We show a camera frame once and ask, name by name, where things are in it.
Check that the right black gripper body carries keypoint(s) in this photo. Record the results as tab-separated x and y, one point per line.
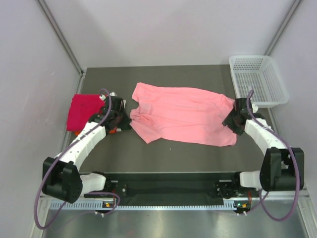
231	121

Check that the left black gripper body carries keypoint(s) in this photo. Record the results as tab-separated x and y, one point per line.
122	118

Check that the light pink t-shirt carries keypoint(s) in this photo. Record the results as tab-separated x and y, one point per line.
181	114

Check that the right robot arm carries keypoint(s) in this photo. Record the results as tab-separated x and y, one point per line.
282	168

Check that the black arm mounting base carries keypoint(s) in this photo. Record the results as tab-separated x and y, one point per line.
156	187

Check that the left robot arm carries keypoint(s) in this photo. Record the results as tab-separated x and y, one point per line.
61	177

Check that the folded magenta t-shirt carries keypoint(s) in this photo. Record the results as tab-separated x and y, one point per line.
81	109

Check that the white perforated plastic basket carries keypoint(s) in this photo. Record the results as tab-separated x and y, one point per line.
260	74

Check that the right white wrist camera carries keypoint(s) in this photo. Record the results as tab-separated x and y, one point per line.
254	108

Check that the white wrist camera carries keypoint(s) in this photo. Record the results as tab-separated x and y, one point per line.
254	108
109	95

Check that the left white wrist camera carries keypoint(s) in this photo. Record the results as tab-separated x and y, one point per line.
109	95

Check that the grey slotted cable duct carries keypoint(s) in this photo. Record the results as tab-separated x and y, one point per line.
108	204

